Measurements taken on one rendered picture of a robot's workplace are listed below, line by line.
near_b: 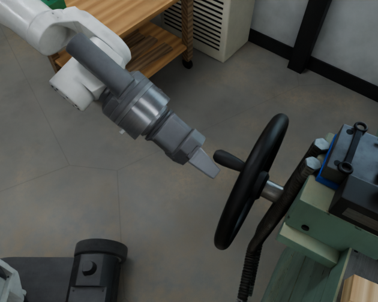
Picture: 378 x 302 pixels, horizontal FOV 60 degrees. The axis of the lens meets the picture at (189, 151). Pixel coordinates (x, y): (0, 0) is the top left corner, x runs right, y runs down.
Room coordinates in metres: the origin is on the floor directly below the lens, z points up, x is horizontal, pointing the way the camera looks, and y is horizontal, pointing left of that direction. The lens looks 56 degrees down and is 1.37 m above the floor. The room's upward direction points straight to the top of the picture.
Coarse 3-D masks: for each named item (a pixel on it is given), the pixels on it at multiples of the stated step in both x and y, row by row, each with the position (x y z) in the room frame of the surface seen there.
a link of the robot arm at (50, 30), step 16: (48, 16) 0.44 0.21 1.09; (64, 16) 0.44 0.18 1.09; (80, 16) 0.44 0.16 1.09; (32, 32) 0.42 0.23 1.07; (48, 32) 0.42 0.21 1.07; (64, 32) 0.45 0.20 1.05; (96, 32) 0.42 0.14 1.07; (112, 32) 0.42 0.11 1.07; (48, 48) 0.42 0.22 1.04; (112, 48) 0.40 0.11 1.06; (128, 48) 0.41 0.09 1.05
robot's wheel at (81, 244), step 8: (88, 240) 0.40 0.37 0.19; (96, 240) 0.40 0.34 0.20; (104, 240) 0.40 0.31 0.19; (112, 240) 0.41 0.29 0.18; (80, 248) 0.38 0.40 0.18; (88, 248) 0.37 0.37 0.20; (96, 248) 0.37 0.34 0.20; (104, 248) 0.37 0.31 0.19; (112, 248) 0.38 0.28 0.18; (120, 248) 0.38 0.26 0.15; (120, 256) 0.36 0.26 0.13
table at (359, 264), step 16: (288, 240) 0.17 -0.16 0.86; (304, 240) 0.17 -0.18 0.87; (320, 256) 0.15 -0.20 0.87; (336, 256) 0.15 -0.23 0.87; (352, 256) 0.14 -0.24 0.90; (368, 256) 0.14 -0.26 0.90; (336, 272) 0.12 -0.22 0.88; (352, 272) 0.12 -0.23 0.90; (368, 272) 0.12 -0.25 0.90; (336, 288) 0.09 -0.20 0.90
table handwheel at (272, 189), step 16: (272, 128) 0.33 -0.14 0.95; (256, 144) 0.30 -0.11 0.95; (272, 144) 0.30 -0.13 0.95; (256, 160) 0.27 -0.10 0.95; (272, 160) 0.40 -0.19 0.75; (240, 176) 0.25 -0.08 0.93; (256, 176) 0.25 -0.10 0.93; (240, 192) 0.23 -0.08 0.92; (256, 192) 0.28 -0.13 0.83; (272, 192) 0.28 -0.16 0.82; (224, 208) 0.22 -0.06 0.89; (240, 208) 0.21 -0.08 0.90; (224, 224) 0.20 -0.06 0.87; (240, 224) 0.27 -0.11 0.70; (224, 240) 0.18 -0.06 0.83
